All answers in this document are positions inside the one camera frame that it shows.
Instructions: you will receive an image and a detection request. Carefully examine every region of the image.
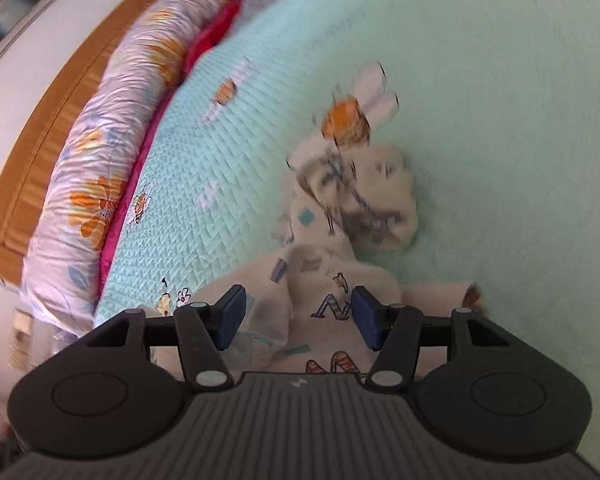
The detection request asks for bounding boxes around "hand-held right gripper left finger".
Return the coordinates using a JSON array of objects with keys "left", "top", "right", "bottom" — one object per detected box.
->
[{"left": 86, "top": 284, "right": 247, "bottom": 393}]

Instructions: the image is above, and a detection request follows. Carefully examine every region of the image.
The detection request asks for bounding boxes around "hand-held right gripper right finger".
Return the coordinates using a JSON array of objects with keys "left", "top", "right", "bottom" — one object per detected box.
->
[{"left": 351, "top": 285, "right": 512, "bottom": 393}]

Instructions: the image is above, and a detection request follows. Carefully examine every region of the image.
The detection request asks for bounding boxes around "cream letter-print shirt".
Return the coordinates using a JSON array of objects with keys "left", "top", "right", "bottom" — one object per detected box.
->
[{"left": 150, "top": 145, "right": 481, "bottom": 381}]

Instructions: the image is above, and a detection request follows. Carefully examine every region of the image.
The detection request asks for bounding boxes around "red blanket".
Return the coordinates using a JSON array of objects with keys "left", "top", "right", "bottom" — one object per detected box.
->
[{"left": 97, "top": 0, "right": 258, "bottom": 306}]

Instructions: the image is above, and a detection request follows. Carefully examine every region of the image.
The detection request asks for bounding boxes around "green bee-print quilt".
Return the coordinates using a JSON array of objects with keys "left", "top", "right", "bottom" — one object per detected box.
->
[{"left": 92, "top": 0, "right": 600, "bottom": 461}]

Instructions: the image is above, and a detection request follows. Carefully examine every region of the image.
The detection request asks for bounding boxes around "wooden headboard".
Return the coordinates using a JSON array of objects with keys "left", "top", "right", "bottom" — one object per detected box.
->
[{"left": 0, "top": 0, "right": 181, "bottom": 286}]

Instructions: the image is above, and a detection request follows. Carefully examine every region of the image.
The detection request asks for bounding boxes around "framed wall picture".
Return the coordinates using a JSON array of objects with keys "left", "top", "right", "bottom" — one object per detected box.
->
[{"left": 0, "top": 0, "right": 63, "bottom": 86}]

